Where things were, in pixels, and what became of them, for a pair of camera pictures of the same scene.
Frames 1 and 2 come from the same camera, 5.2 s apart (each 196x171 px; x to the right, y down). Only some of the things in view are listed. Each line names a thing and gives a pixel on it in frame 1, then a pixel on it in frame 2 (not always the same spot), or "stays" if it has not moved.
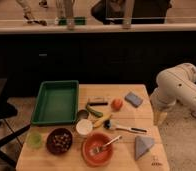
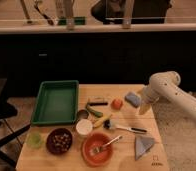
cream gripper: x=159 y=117 -> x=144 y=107
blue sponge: x=133 y=99 stays
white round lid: x=84 y=127 stays
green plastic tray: x=56 y=103 stays
